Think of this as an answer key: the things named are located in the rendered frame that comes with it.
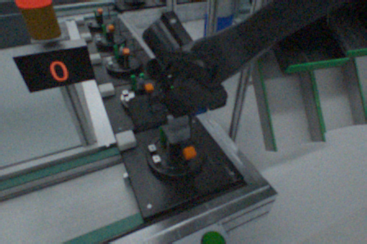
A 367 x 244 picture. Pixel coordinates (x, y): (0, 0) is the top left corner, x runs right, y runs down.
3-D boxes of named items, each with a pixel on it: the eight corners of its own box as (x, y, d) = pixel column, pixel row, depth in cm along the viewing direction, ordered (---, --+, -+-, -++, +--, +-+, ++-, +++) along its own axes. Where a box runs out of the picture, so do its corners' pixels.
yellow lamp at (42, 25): (62, 37, 41) (52, 6, 38) (30, 42, 40) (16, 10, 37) (61, 27, 45) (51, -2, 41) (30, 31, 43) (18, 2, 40)
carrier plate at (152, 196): (242, 182, 56) (244, 177, 54) (143, 223, 49) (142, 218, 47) (196, 120, 72) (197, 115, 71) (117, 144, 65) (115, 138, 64)
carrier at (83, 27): (130, 33, 124) (126, 7, 116) (81, 42, 117) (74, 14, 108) (119, 20, 140) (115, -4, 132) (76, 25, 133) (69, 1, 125)
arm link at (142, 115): (245, 93, 41) (232, 61, 42) (140, 123, 35) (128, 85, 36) (224, 107, 49) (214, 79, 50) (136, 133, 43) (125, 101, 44)
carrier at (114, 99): (194, 118, 73) (196, 82, 65) (115, 141, 66) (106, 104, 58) (165, 79, 90) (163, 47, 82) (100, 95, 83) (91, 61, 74)
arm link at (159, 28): (255, 51, 31) (201, -24, 31) (214, 74, 26) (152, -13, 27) (209, 90, 40) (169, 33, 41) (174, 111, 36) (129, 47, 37)
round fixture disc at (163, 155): (214, 168, 56) (215, 163, 55) (158, 189, 52) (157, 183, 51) (188, 131, 66) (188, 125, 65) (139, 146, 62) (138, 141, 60)
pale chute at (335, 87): (354, 125, 65) (369, 124, 61) (311, 133, 63) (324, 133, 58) (333, 25, 67) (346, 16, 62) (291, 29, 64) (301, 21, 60)
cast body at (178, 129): (190, 138, 52) (191, 113, 47) (171, 144, 51) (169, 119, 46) (174, 115, 58) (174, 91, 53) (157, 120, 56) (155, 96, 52)
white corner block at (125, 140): (138, 151, 63) (136, 140, 61) (120, 156, 62) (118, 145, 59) (133, 139, 67) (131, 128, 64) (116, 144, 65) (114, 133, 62)
